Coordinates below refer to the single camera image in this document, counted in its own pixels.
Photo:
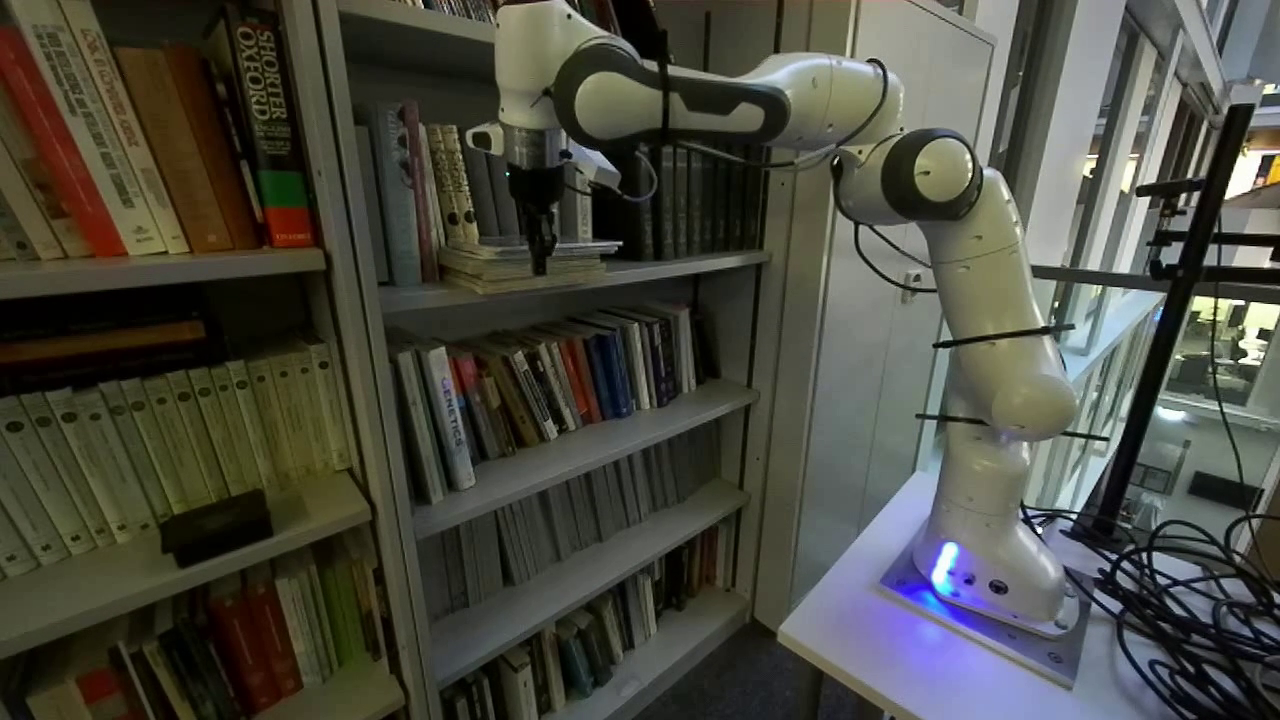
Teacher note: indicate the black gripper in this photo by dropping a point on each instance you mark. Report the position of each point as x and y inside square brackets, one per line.
[534, 185]

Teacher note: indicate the pale grey paperback book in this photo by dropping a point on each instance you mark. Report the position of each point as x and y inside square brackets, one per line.
[575, 248]

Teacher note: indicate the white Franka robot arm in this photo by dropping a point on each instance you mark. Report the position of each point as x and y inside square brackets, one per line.
[961, 304]

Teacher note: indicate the light grey spine book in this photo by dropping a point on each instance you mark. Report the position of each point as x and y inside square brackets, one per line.
[579, 212]

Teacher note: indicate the cream patterned spine book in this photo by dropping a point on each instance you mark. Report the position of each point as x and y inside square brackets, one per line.
[444, 162]

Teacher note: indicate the slim red book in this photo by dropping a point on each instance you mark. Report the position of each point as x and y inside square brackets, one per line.
[579, 383]

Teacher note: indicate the slim blue book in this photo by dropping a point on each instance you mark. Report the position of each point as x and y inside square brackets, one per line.
[606, 374]

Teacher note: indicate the tall blue-grey book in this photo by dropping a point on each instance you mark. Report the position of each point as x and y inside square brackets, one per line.
[397, 201]

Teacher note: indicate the white book dark lettering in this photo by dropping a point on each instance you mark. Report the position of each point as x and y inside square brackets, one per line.
[448, 414]

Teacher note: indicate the grey metal bookshelf unit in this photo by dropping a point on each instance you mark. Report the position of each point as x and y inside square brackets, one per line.
[160, 274]
[575, 452]

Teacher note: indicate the slim grey book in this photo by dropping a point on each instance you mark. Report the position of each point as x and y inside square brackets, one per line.
[418, 433]

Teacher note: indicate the black book red green base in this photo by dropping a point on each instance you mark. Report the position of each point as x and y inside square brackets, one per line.
[265, 123]

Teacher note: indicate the brown hardcover book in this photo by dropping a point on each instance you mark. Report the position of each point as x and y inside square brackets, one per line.
[184, 146]

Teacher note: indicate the small black box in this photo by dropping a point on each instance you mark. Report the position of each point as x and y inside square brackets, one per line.
[212, 525]

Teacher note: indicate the cream paperback book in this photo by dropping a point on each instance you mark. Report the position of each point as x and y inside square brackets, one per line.
[25, 480]
[134, 444]

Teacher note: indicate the white book black lettering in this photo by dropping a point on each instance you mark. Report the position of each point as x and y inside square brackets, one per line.
[103, 123]

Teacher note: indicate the flat-lying brown book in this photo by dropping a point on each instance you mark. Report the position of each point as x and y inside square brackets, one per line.
[92, 346]

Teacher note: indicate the red hardcover book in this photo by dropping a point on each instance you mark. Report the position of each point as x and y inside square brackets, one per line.
[63, 175]

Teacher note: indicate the dark red book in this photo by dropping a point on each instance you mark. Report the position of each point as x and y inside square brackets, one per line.
[255, 644]

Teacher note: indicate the black metal stand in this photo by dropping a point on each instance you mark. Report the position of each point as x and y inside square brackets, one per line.
[1135, 428]

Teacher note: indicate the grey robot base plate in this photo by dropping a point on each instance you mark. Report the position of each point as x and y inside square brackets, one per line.
[1025, 644]

